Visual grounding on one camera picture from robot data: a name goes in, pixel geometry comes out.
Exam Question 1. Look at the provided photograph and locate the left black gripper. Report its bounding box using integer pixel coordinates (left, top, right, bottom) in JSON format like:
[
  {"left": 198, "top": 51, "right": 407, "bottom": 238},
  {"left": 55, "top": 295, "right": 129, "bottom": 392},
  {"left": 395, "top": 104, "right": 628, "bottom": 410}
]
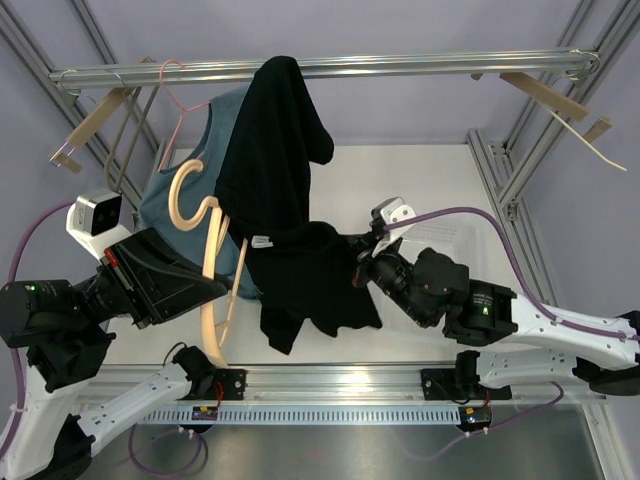
[{"left": 74, "top": 227, "right": 232, "bottom": 329}]

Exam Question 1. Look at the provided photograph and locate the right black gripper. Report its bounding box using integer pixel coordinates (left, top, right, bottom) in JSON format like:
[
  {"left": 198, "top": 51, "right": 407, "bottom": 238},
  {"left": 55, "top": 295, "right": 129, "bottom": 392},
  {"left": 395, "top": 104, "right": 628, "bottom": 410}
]
[{"left": 333, "top": 228, "right": 431, "bottom": 327}]

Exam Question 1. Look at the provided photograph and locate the blue t shirt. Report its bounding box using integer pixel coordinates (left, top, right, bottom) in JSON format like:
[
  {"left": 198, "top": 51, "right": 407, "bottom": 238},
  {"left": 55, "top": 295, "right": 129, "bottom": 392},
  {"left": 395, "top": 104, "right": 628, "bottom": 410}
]
[{"left": 138, "top": 85, "right": 263, "bottom": 301}]

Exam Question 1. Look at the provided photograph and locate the beige plastic hanger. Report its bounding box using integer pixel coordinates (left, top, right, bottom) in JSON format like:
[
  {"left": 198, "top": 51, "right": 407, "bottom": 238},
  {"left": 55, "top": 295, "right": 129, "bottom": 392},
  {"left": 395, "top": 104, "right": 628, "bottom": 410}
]
[{"left": 168, "top": 159, "right": 248, "bottom": 368}]

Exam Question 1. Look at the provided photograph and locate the black t shirt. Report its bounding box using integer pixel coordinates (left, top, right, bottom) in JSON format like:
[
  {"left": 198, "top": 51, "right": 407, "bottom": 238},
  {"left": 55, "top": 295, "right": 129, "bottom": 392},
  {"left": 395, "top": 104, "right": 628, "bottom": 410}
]
[{"left": 215, "top": 56, "right": 382, "bottom": 354}]

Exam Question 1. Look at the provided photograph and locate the pink wire hanger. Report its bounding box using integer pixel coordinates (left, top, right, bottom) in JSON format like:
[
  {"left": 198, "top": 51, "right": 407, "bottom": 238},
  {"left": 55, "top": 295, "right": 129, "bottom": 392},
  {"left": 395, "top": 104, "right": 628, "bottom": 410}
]
[{"left": 157, "top": 59, "right": 213, "bottom": 171}]

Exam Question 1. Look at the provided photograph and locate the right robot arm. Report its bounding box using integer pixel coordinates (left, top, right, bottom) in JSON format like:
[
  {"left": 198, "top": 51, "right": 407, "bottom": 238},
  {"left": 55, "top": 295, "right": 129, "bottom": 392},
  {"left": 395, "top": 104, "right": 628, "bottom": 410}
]
[{"left": 348, "top": 233, "right": 639, "bottom": 397}]

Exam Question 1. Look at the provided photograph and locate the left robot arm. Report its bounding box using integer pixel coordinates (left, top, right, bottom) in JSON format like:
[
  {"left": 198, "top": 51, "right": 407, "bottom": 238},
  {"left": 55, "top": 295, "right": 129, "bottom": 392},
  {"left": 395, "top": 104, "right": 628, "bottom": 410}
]
[{"left": 1, "top": 229, "right": 231, "bottom": 479}]

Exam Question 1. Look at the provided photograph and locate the left wooden hanger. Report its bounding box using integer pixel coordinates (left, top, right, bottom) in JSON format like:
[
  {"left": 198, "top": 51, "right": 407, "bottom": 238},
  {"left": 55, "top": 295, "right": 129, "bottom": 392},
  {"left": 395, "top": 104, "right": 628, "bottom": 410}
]
[{"left": 49, "top": 57, "right": 157, "bottom": 188}]

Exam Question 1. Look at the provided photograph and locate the wooden hanger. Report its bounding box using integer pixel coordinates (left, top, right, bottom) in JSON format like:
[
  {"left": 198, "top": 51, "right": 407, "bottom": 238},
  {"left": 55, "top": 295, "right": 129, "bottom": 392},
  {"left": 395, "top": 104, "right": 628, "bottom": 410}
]
[
  {"left": 499, "top": 72, "right": 613, "bottom": 144},
  {"left": 49, "top": 57, "right": 157, "bottom": 188}
]

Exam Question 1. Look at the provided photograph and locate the cream plastic hanger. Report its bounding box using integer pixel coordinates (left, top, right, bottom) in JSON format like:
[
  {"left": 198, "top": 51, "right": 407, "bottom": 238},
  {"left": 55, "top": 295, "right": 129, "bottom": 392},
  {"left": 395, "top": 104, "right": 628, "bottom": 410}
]
[{"left": 541, "top": 105, "right": 628, "bottom": 173}]

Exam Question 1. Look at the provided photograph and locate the right wooden hanger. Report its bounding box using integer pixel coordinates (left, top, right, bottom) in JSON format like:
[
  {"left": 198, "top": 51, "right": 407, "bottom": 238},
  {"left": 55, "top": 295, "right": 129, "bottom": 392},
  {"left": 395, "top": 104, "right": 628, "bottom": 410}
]
[{"left": 499, "top": 72, "right": 613, "bottom": 144}]

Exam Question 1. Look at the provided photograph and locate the white plastic basket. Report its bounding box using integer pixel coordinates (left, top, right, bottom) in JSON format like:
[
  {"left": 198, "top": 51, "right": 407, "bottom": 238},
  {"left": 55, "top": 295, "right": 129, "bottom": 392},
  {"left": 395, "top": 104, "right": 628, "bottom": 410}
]
[{"left": 390, "top": 214, "right": 513, "bottom": 285}]

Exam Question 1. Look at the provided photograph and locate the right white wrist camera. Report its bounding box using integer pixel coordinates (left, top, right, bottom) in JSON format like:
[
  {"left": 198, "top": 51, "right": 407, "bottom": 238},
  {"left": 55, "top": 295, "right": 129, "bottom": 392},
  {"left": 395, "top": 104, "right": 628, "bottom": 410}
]
[{"left": 370, "top": 197, "right": 416, "bottom": 257}]

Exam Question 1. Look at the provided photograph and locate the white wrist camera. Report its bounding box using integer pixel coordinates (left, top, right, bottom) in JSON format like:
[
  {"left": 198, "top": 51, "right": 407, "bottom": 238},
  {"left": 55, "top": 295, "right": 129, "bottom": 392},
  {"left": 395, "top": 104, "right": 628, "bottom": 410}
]
[
  {"left": 370, "top": 197, "right": 416, "bottom": 257},
  {"left": 66, "top": 188, "right": 131, "bottom": 261}
]

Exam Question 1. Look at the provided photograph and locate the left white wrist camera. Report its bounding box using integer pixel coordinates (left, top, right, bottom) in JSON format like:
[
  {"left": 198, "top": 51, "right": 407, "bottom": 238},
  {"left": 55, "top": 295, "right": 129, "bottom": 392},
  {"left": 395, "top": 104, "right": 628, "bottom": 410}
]
[{"left": 66, "top": 188, "right": 131, "bottom": 261}]

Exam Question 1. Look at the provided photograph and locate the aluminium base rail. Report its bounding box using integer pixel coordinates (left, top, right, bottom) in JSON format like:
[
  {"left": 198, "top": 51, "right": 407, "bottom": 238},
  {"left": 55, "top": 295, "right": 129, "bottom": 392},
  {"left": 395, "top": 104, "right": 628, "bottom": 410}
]
[{"left": 64, "top": 363, "right": 608, "bottom": 405}]

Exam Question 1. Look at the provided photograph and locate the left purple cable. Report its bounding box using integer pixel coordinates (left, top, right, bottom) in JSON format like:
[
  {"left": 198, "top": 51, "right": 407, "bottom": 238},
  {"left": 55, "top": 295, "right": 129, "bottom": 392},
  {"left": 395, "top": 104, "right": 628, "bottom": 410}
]
[{"left": 0, "top": 199, "right": 209, "bottom": 475}]

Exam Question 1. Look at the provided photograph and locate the white slotted cable duct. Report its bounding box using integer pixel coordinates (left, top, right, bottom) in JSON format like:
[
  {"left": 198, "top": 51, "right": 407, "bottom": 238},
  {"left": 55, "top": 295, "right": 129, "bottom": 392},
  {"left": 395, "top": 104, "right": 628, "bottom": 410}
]
[{"left": 139, "top": 404, "right": 461, "bottom": 426}]

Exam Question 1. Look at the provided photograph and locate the right aluminium frame post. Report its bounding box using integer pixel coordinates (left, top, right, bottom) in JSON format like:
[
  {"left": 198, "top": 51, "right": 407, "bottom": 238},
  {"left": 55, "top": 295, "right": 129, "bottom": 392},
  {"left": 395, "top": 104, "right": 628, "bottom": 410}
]
[{"left": 466, "top": 1, "right": 639, "bottom": 305}]

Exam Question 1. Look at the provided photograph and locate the aluminium frame post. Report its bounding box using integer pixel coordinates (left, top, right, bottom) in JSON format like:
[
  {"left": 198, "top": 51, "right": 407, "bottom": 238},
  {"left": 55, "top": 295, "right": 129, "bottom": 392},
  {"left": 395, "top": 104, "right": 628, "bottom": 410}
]
[
  {"left": 1, "top": 1, "right": 164, "bottom": 226},
  {"left": 466, "top": 1, "right": 639, "bottom": 305}
]

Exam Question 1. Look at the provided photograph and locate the left aluminium frame post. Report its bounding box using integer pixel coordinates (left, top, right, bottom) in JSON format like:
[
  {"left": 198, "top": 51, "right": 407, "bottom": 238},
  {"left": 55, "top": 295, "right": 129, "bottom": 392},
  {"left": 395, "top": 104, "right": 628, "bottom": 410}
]
[{"left": 1, "top": 1, "right": 164, "bottom": 226}]

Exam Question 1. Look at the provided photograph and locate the aluminium hanging rail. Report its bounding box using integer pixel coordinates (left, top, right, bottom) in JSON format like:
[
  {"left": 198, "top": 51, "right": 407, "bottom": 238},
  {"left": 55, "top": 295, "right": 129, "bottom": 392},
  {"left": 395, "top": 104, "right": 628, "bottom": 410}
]
[{"left": 49, "top": 47, "right": 600, "bottom": 91}]

